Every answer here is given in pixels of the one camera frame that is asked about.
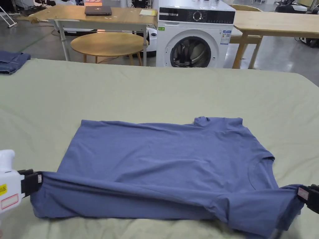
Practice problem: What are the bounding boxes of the wooden table with white legs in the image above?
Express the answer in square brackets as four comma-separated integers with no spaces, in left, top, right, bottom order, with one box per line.
[28,5,159,67]

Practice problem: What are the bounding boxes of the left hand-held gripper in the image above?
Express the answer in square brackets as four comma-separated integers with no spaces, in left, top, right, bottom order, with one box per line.
[0,149,43,227]

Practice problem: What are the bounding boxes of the white front-loading washing machine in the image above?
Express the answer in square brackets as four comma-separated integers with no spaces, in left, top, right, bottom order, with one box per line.
[156,0,236,68]

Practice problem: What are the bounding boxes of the blue t-shirt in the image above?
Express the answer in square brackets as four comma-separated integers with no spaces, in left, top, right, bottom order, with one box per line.
[30,115,306,238]

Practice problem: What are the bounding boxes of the round wooden low table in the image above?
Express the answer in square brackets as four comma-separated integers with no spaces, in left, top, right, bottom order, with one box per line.
[70,32,149,66]

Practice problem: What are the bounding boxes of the blue denim jeans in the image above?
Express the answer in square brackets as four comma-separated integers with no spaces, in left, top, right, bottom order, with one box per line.
[0,50,31,75]

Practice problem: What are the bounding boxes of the bed with pale green sheet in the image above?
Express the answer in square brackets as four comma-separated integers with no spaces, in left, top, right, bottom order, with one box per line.
[0,58,319,239]

